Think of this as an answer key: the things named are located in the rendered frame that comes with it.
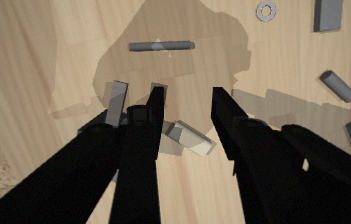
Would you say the grey metal washer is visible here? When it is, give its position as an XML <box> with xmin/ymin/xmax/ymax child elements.
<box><xmin>256</xmin><ymin>0</ymin><xmax>276</xmax><ymax>22</ymax></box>

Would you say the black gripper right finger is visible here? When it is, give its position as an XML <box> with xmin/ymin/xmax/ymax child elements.
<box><xmin>211</xmin><ymin>87</ymin><xmax>351</xmax><ymax>224</ymax></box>

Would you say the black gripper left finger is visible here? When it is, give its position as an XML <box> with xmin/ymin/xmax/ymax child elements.
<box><xmin>0</xmin><ymin>86</ymin><xmax>164</xmax><ymax>224</ymax></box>

